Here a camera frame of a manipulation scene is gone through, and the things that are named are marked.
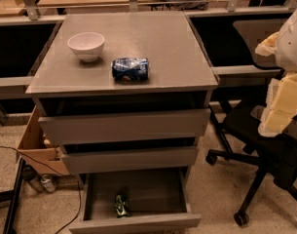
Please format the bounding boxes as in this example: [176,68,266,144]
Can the black office chair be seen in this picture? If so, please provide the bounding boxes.
[205,14,297,226]

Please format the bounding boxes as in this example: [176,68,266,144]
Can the grey middle drawer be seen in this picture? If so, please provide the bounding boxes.
[62,146,198,175]

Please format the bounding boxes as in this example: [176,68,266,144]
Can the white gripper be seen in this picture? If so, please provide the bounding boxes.
[255,9,297,137]

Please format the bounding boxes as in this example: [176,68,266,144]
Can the crushed blue can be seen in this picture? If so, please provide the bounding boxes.
[111,58,149,81]

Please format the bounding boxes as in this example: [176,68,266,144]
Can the grey bottom drawer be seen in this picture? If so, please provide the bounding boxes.
[69,168,201,234]

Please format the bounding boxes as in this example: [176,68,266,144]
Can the black metal frame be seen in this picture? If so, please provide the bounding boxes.
[0,157,26,234]

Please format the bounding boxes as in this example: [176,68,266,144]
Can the grey bottle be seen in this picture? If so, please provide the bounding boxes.
[41,175,56,193]

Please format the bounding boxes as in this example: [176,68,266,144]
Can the grey drawer cabinet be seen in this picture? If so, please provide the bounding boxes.
[24,11,220,148]

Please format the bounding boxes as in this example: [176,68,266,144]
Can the grey drawer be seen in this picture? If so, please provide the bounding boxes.
[39,109,210,144]
[62,146,198,175]
[69,168,201,234]

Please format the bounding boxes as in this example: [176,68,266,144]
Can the cardboard box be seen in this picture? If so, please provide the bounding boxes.
[18,108,69,176]

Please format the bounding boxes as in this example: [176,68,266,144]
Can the white bowl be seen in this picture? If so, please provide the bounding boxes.
[67,32,105,62]

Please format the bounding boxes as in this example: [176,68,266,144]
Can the dark bottle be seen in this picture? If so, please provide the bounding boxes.
[21,165,44,193]

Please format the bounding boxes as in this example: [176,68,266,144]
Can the black cable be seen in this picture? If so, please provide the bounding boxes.
[0,143,83,234]

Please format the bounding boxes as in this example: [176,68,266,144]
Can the grey top drawer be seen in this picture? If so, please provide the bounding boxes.
[39,109,210,144]

